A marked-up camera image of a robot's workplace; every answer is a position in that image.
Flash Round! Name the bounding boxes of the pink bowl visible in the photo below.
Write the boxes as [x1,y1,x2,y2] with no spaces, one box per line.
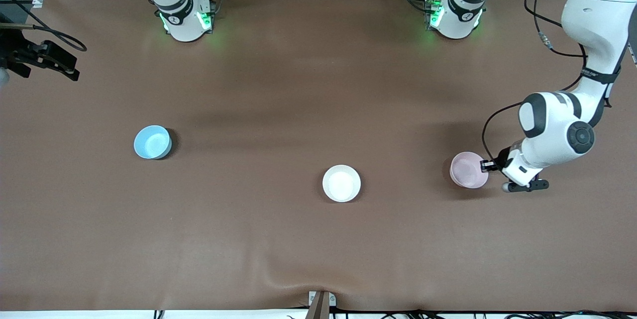
[449,151,490,189]

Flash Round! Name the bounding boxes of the light blue bowl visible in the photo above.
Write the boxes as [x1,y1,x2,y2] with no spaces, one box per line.
[133,125,173,160]

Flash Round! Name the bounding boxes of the white bowl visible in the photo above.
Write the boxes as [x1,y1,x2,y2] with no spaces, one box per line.
[322,165,362,203]

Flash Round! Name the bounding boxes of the brown table mat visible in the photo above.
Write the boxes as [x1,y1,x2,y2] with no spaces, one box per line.
[0,0,637,313]

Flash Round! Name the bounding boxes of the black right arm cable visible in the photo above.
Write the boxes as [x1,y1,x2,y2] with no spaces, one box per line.
[0,0,88,53]

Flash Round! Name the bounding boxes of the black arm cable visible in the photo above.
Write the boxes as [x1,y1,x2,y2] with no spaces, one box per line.
[481,0,589,161]
[0,0,88,53]

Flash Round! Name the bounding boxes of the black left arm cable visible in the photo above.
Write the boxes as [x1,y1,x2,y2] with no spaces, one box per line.
[481,0,589,161]

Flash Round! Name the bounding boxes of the metal table edge bracket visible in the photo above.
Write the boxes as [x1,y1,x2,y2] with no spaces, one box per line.
[308,291,337,319]

